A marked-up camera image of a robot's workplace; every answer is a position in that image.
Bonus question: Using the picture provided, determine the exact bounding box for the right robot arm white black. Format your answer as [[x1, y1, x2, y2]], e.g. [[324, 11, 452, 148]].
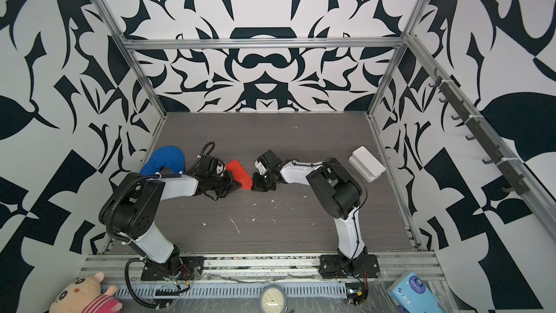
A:
[[251, 150, 366, 262]]

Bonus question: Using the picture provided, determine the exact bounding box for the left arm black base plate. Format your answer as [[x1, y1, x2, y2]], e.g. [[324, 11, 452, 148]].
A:
[[140, 256, 206, 281]]

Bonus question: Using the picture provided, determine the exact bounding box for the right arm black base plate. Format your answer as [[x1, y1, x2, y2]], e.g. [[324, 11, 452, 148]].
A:
[[319, 253, 380, 279]]

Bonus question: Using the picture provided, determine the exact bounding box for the round analog clock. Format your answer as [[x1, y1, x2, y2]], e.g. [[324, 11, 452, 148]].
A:
[[259, 285, 288, 313]]

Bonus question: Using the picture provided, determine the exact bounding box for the blue cloth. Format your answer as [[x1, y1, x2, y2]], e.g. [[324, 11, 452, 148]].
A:
[[140, 146, 185, 175]]

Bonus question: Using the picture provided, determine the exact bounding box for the pink plush toy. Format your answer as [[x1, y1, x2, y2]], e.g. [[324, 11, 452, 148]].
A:
[[49, 272, 123, 313]]

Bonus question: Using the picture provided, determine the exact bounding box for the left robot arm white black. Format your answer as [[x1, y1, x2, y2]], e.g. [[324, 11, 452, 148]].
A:
[[98, 155, 242, 265]]

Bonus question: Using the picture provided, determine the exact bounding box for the white rectangular box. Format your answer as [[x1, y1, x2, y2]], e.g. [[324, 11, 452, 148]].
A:
[[348, 146, 386, 183]]

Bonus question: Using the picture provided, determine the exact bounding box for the red square paper sheet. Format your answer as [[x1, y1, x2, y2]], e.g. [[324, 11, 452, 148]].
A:
[[226, 159, 253, 191]]

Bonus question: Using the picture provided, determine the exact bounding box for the blue tissue pack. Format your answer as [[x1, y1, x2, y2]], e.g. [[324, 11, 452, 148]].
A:
[[386, 272, 447, 313]]

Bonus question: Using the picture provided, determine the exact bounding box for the black cable at left base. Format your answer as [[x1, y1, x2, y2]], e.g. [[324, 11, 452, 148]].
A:
[[123, 257, 191, 310]]

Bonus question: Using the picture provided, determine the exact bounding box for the white slotted cable duct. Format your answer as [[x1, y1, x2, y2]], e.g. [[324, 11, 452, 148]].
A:
[[100, 282, 348, 300]]

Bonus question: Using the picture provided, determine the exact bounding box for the black wall hook rack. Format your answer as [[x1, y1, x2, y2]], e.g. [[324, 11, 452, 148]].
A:
[[429, 69, 531, 196]]

